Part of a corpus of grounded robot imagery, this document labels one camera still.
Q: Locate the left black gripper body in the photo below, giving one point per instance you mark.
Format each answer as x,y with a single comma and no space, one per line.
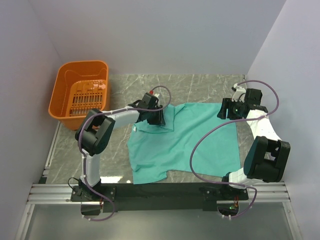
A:
155,117

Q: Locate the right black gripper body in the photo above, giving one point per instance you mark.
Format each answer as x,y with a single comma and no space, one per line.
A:
234,109

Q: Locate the teal t shirt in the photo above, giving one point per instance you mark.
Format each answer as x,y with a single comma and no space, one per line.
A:
154,150

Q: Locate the orange plastic basket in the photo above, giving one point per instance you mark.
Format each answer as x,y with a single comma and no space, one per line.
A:
79,87

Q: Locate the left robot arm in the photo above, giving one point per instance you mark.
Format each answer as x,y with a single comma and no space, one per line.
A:
95,132

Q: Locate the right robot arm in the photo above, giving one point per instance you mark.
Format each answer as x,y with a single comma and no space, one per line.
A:
267,157

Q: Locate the black base beam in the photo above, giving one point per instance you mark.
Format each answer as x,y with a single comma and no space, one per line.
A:
114,197

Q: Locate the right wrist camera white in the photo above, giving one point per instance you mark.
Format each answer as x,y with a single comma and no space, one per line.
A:
239,93

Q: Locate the aluminium rail frame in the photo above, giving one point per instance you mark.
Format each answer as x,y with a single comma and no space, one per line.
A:
50,215

